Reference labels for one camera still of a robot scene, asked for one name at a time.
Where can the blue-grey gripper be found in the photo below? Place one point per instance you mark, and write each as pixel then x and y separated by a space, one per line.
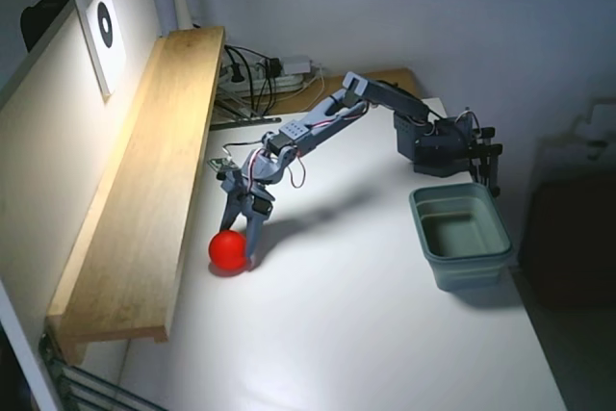
pixel 242 202

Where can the red ball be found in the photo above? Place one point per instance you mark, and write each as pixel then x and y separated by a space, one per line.
pixel 226 252

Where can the blue-grey robot arm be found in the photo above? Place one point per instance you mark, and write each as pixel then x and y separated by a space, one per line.
pixel 332 124

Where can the grey plastic container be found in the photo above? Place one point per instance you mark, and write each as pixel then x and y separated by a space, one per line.
pixel 467 271

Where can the long wooden shelf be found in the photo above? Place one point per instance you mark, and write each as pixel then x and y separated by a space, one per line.
pixel 159 180

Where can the black power plug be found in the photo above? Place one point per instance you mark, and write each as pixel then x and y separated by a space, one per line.
pixel 273 67

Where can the white power adapter box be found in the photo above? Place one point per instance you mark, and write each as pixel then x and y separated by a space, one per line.
pixel 296 64

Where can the dark metal rack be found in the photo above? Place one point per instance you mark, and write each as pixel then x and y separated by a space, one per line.
pixel 96 389

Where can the black table clamp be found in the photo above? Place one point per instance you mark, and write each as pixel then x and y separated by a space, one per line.
pixel 488 161

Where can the small wrist camera board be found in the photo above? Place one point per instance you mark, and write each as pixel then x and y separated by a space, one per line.
pixel 220 164

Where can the metal shelf bracket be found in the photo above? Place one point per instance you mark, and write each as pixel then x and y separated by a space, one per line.
pixel 245 121

